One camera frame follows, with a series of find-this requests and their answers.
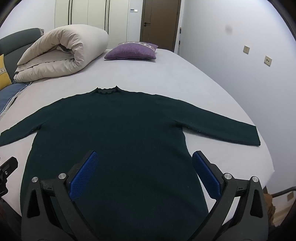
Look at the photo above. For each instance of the brown wooden door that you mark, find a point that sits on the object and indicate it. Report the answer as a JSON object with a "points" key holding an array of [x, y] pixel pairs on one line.
{"points": [[159, 23]]}

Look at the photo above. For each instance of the dark green knit sweater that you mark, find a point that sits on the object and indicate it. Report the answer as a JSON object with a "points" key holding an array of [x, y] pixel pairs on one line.
{"points": [[129, 129]]}

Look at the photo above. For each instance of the purple cushion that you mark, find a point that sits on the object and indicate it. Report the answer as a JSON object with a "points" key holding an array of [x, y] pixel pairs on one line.
{"points": [[131, 52]]}

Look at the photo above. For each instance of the bed with white sheet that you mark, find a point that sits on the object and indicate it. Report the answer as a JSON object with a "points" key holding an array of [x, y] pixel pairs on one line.
{"points": [[150, 74]]}

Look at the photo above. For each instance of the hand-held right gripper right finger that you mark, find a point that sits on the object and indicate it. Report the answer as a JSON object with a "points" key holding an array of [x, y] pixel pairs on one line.
{"points": [[205, 176]]}

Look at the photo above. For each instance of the thin stick against wall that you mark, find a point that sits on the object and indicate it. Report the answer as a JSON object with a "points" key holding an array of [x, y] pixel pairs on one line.
{"points": [[180, 41]]}

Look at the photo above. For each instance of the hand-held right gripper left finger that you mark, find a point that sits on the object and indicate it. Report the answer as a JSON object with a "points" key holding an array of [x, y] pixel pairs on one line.
{"points": [[84, 176]]}

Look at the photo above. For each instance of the beige wall socket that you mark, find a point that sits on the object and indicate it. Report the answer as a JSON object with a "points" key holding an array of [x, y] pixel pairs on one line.
{"points": [[246, 49], [268, 60]]}

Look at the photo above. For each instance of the yellow cushion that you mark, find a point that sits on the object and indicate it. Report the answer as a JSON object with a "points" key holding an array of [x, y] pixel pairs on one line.
{"points": [[4, 71]]}

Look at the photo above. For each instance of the rolled beige duvet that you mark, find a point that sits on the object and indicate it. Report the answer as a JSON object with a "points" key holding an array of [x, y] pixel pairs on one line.
{"points": [[62, 46]]}

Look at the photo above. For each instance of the blue blanket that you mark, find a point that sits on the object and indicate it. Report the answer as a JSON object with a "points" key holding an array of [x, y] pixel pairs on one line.
{"points": [[9, 95]]}

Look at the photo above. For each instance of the white wardrobe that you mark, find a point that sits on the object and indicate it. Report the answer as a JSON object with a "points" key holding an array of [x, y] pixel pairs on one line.
{"points": [[92, 11]]}

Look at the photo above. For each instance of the grey upholstered headboard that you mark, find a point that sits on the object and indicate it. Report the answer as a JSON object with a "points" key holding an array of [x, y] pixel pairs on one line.
{"points": [[13, 41]]}

